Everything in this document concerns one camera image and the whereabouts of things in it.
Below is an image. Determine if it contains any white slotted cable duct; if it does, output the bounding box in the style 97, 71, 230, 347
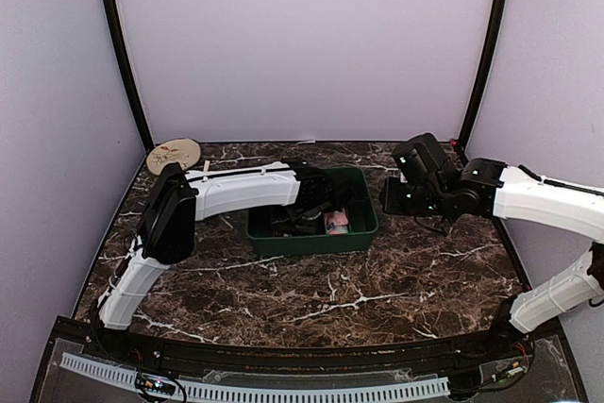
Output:
59, 353, 451, 402

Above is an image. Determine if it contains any black front rail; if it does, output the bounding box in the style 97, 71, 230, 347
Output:
126, 333, 489, 374

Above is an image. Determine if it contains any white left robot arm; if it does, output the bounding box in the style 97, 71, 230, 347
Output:
91, 160, 354, 361

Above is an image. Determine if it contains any pink patterned sock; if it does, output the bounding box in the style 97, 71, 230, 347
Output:
324, 209, 349, 235

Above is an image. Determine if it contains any right black frame post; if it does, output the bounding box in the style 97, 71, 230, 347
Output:
457, 0, 506, 153

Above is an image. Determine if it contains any left black frame post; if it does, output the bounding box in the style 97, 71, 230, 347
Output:
102, 0, 155, 152

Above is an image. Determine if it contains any beige embroidered round coaster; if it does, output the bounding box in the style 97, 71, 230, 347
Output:
145, 139, 201, 176

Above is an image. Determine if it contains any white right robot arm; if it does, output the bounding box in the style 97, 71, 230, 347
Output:
379, 133, 603, 360

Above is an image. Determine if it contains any black frame post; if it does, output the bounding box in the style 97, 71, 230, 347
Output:
102, 0, 155, 152
457, 0, 506, 153

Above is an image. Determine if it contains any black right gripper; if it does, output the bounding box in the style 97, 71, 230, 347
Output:
379, 176, 449, 216

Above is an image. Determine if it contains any green compartment tray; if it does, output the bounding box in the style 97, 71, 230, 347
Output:
246, 167, 378, 257

